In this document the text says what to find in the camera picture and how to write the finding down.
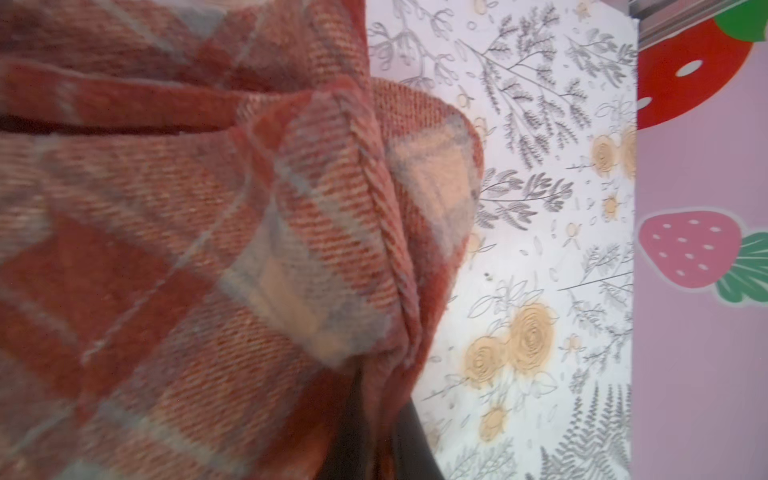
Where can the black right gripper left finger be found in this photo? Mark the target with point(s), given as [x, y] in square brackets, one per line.
[350, 455]

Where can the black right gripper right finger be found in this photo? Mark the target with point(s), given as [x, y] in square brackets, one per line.
[413, 458]

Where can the red plaid skirt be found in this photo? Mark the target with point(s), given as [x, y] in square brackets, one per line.
[212, 217]

